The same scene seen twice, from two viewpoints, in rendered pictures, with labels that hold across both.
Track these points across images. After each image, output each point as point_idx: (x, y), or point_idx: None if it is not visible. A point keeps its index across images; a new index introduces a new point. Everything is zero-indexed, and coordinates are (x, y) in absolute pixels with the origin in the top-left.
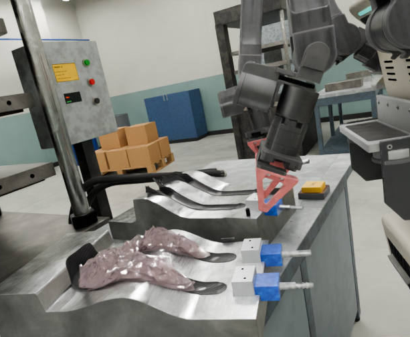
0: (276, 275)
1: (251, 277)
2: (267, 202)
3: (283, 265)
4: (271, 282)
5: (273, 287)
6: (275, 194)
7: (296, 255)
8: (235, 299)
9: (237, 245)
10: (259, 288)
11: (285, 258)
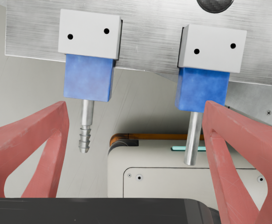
0: (98, 97)
1: (72, 50)
2: (58, 138)
3: (233, 102)
4: (75, 87)
5: (63, 89)
6: (46, 182)
7: (187, 137)
8: (56, 18)
9: (269, 13)
10: (65, 63)
11: (255, 107)
